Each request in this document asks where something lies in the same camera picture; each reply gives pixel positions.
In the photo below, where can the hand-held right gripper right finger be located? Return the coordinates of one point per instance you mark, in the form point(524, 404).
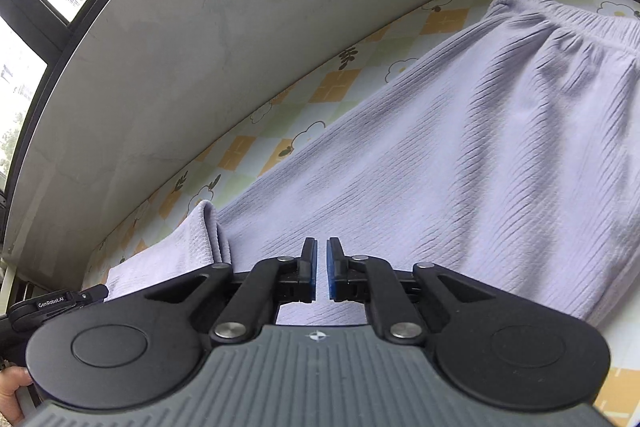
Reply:
point(332, 277)

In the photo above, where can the person's left hand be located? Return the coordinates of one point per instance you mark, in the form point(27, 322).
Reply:
point(12, 389)

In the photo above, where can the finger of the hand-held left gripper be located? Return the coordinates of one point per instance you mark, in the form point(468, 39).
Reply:
point(95, 293)

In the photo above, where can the light lavender ribbed pants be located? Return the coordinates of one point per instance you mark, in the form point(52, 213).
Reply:
point(450, 157)

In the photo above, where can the floral checkered tablecloth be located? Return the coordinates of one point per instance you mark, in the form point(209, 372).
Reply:
point(340, 84)

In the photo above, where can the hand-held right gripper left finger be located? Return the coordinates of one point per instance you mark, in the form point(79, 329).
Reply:
point(311, 277)

